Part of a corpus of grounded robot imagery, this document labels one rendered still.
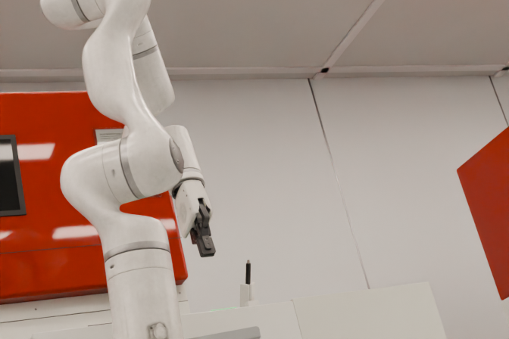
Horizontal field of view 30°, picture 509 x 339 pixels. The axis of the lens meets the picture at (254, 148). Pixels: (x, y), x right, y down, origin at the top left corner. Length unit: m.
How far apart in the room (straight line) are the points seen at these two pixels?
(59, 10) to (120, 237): 0.51
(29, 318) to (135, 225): 0.89
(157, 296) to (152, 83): 0.61
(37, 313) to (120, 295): 0.88
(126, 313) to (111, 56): 0.50
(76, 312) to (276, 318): 0.72
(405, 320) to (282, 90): 2.97
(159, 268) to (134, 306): 0.08
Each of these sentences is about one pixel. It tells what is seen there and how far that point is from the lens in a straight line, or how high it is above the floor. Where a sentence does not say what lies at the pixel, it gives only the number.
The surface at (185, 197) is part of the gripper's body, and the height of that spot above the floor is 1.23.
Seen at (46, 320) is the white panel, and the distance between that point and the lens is 2.55.
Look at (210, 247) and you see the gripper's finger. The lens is 2.05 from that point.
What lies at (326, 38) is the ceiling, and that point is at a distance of 4.78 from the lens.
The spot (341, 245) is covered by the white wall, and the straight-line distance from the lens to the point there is 4.71.
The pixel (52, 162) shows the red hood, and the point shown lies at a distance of 2.66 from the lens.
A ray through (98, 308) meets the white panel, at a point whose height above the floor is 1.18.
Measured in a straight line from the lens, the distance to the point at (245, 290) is 2.33.
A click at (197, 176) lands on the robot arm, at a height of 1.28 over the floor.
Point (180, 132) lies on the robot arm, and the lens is 2.20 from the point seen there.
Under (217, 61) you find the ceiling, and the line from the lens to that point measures 4.71.
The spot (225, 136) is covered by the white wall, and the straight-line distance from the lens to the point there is 4.72.
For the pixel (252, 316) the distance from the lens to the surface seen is 2.00.
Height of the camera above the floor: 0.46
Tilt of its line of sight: 23 degrees up
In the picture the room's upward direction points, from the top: 14 degrees counter-clockwise
